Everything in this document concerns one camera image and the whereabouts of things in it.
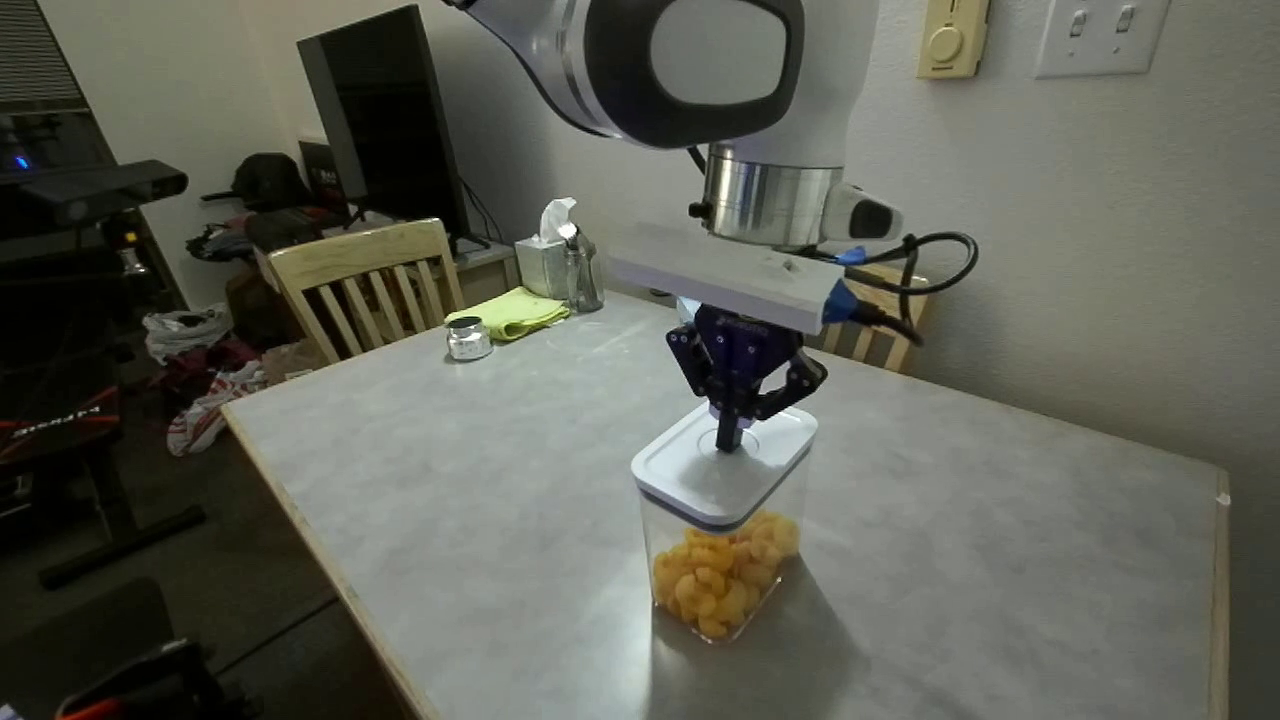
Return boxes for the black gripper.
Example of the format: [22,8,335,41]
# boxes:
[665,298,833,454]

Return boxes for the white container lid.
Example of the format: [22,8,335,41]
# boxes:
[628,395,821,531]

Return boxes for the clear plastic container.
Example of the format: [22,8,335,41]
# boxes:
[634,465,812,653]

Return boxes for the brown wooden chair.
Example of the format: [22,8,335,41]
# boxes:
[812,256,932,377]

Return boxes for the orange snack pieces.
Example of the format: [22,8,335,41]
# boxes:
[647,508,805,646]

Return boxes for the green cloth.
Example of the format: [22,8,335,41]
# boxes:
[441,283,574,348]

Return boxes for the round silver tin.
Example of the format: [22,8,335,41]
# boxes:
[441,310,495,367]

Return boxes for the wooden slat-back chair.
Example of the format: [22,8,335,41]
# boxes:
[251,214,469,367]

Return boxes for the black flat monitor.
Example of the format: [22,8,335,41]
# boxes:
[292,0,472,243]

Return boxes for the black cap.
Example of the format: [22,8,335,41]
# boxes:
[231,147,321,214]

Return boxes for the pink patterned cloth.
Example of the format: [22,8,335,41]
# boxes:
[162,335,323,461]

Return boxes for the black desk stand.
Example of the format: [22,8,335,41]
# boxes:
[0,225,213,593]

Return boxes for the black and red bag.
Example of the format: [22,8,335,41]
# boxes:
[51,635,249,720]

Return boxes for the black sensor bar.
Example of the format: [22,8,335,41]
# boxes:
[0,155,191,230]

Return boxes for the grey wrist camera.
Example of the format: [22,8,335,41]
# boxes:
[599,214,853,338]

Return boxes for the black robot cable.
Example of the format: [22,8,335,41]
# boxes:
[833,195,984,353]

